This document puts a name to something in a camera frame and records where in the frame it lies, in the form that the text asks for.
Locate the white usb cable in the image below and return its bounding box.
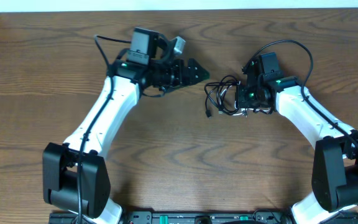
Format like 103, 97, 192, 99
221, 81, 273, 118

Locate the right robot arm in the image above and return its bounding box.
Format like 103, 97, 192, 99
236, 52, 358, 223

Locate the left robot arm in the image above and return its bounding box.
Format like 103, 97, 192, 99
42, 27, 209, 223

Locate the black usb cable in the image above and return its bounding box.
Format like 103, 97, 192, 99
203, 75, 241, 118

